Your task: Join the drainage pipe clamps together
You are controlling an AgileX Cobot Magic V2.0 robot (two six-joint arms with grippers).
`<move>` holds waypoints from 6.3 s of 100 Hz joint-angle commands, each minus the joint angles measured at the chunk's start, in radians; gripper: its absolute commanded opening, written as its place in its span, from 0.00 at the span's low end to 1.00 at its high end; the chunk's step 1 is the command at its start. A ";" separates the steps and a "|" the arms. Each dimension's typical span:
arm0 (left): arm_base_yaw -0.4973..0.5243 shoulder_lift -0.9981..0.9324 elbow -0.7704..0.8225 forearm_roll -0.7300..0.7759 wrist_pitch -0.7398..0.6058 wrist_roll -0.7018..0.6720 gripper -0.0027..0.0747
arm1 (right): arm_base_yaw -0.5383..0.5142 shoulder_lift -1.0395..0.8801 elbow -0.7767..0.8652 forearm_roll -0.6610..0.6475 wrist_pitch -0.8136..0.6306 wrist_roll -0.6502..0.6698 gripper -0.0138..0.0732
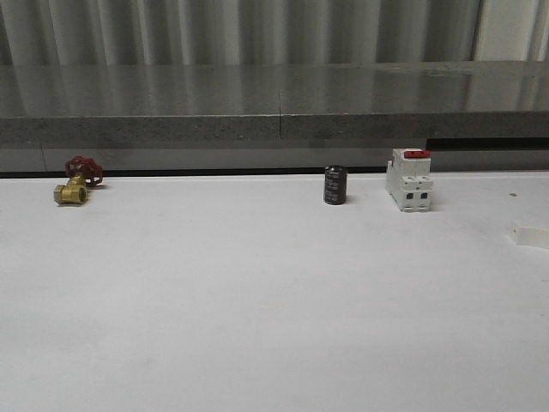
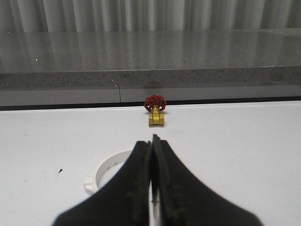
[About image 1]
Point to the white pipe clamp half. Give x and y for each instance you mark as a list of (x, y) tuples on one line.
[(529, 235)]

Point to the black cylindrical capacitor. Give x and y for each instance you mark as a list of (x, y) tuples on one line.
[(335, 185)]

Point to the grey stone countertop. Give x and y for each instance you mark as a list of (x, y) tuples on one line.
[(502, 105)]

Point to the brass valve red handwheel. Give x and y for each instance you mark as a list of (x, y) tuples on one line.
[(83, 173)]

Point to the white circuit breaker red switch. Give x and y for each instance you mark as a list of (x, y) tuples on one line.
[(408, 179)]

